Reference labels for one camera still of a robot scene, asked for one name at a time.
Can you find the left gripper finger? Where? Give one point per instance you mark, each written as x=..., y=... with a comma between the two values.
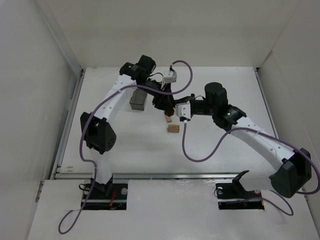
x=168, y=103
x=157, y=102

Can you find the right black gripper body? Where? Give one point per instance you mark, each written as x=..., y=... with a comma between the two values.
x=191, y=104

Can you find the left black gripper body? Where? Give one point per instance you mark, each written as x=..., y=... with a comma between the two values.
x=162, y=100

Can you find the dark wood cube block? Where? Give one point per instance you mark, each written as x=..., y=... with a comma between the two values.
x=169, y=113

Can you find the light wood rectangular block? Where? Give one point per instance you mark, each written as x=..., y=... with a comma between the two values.
x=168, y=119

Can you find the smoky transparent plastic bin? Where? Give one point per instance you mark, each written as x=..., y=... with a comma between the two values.
x=138, y=100

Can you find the striped brown wood block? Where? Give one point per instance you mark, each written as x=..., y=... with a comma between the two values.
x=173, y=128

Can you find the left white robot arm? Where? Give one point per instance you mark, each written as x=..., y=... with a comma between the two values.
x=97, y=134

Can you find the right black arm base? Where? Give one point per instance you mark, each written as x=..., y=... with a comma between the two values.
x=231, y=195

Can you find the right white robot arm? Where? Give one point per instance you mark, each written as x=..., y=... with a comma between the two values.
x=292, y=167

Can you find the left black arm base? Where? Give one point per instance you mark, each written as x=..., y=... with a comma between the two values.
x=114, y=200

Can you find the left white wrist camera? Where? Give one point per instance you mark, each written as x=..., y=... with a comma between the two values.
x=169, y=76

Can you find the aluminium right rail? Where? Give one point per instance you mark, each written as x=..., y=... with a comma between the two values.
x=274, y=129

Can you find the aluminium rail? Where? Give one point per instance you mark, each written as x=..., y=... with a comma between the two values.
x=153, y=176
x=274, y=129
x=66, y=123

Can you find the aluminium left rail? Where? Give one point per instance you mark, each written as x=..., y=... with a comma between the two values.
x=66, y=123

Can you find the aluminium front rail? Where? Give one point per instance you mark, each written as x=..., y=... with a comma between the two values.
x=153, y=176

